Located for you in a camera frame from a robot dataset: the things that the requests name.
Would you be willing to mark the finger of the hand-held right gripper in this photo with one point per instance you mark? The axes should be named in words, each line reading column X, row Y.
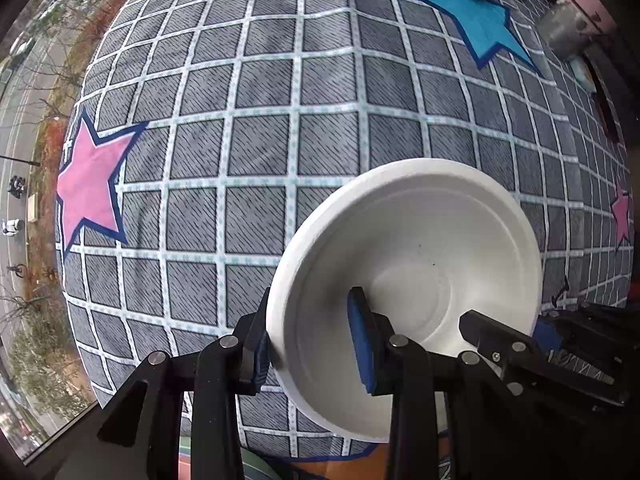
column 547, row 336
column 492, row 337

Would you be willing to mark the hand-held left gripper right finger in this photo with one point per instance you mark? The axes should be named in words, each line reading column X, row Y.
column 361, row 345

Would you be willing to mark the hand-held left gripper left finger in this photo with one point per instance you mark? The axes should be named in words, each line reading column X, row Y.
column 262, row 360

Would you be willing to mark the small white speckled bowl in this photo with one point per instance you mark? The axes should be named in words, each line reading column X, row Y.
column 420, row 240

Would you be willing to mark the green square plate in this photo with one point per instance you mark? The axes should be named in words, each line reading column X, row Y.
column 255, row 466

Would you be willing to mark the grey checked star tablecloth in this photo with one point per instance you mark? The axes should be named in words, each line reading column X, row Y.
column 300, row 110

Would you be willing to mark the small pale packet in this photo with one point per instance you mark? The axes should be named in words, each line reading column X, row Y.
column 582, row 72

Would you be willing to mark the grey and pink cup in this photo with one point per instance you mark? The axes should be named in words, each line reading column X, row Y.
column 575, row 20

